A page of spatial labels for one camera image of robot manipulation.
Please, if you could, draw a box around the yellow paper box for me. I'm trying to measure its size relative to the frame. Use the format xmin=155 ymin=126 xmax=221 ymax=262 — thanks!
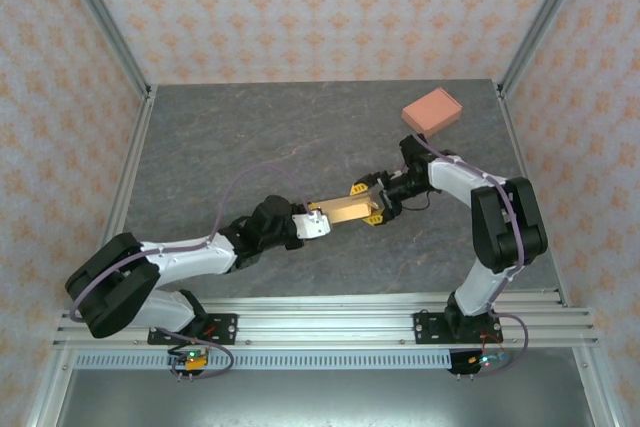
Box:
xmin=308 ymin=195 xmax=377 ymax=224

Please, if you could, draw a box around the pink paper box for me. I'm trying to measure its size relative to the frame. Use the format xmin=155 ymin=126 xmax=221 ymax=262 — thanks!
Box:
xmin=401 ymin=87 xmax=464 ymax=139

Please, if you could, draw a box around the small circuit board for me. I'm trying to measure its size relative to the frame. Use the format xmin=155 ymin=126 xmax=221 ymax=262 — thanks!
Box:
xmin=467 ymin=351 xmax=509 ymax=371
xmin=169 ymin=346 xmax=211 ymax=374

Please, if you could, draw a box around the grey metal sheet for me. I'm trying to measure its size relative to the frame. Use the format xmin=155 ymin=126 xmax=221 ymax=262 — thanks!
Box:
xmin=52 ymin=368 xmax=599 ymax=427

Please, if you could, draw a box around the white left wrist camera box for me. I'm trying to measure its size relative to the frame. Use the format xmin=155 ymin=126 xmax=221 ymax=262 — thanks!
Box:
xmin=291 ymin=210 xmax=332 ymax=241

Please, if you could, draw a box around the aluminium mounting rail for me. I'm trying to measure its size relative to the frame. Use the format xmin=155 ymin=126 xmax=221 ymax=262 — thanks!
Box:
xmin=52 ymin=296 xmax=601 ymax=348

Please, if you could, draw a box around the aluminium table side rail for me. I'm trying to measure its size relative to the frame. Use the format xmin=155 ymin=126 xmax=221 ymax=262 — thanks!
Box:
xmin=77 ymin=84 xmax=159 ymax=311
xmin=494 ymin=81 xmax=571 ymax=308

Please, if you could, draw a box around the slotted grey cable duct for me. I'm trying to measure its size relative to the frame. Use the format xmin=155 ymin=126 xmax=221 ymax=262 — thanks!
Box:
xmin=73 ymin=350 xmax=551 ymax=371

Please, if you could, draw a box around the aluminium frame post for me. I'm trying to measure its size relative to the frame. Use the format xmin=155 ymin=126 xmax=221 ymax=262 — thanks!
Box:
xmin=52 ymin=0 xmax=154 ymax=98
xmin=497 ymin=0 xmax=594 ymax=98

